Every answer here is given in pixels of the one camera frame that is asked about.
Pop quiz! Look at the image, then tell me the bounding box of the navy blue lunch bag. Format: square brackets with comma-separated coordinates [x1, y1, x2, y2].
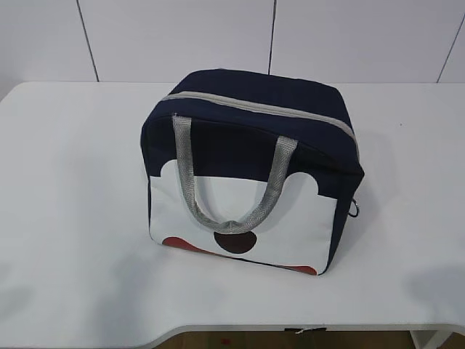
[140, 69, 364, 276]

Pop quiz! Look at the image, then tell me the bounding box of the white table leg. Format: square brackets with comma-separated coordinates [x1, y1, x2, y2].
[410, 330, 452, 349]

